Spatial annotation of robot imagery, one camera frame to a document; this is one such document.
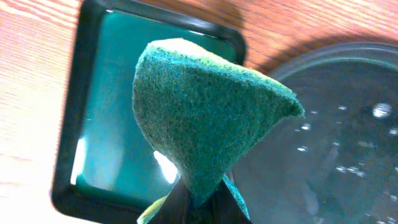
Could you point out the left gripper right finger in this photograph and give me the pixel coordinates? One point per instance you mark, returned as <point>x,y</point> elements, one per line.
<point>221,208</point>

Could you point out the round black tray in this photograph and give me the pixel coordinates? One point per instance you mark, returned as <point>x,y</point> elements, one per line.
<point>337,164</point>

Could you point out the green sponge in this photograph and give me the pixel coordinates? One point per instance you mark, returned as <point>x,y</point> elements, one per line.
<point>203,112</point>

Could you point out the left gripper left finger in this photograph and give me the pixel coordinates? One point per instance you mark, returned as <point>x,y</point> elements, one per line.
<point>176,207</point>

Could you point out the rectangular black tray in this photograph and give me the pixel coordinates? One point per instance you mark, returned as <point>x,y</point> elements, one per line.
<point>106,172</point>

